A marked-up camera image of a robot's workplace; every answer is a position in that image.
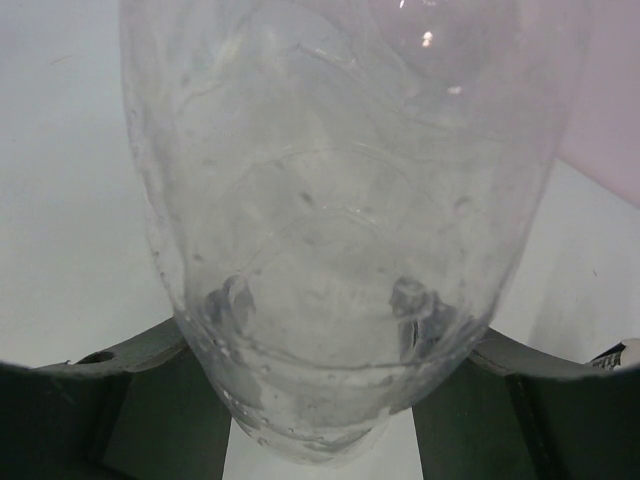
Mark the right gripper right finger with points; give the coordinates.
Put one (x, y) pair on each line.
(513, 412)

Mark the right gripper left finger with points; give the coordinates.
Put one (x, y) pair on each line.
(141, 409)

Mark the tall clear bottle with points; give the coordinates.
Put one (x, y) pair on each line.
(338, 192)

